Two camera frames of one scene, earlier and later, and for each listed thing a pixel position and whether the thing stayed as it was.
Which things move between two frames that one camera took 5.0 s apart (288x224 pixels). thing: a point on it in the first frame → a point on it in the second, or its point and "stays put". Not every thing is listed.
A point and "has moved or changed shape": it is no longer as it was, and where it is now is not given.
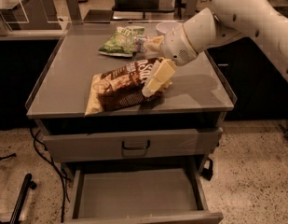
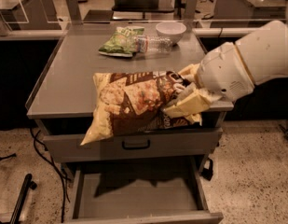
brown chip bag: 121,87 has moved or changed shape
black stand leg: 28,183 stays put
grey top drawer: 129,145 stays put
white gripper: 175,48 → 224,69
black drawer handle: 137,147 stays put
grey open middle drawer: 140,195 stays put
